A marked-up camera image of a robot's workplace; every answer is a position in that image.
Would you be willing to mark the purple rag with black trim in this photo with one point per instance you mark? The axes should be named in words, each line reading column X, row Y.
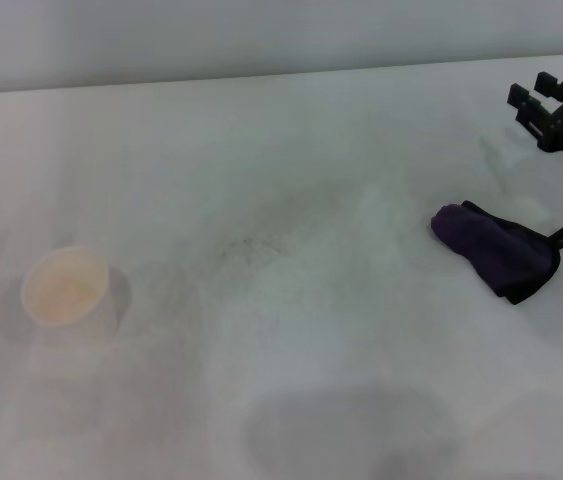
column 501, row 250

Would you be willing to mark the white paper cup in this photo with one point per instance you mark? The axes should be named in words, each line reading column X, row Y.
column 66, row 287

